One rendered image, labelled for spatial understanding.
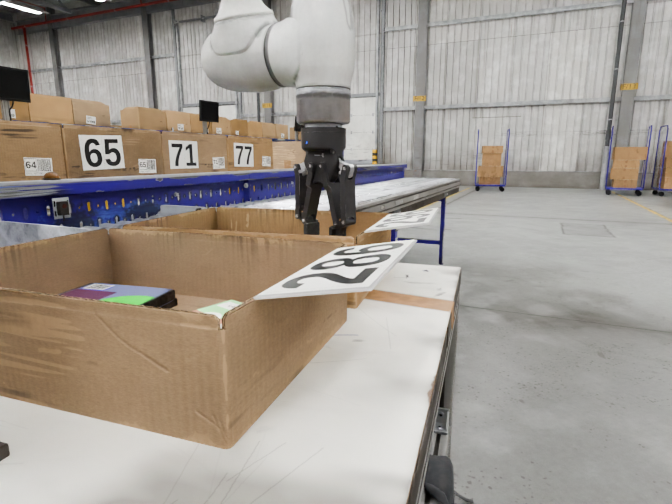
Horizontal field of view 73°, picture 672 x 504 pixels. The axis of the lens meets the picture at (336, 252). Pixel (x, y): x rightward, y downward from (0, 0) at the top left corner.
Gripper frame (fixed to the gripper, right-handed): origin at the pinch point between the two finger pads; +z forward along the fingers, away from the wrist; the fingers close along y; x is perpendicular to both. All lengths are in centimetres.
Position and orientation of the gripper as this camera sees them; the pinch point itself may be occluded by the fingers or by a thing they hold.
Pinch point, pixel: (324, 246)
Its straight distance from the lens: 79.3
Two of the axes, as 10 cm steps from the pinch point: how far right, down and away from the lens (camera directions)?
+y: -7.0, -1.5, 7.0
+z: 0.0, 9.8, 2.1
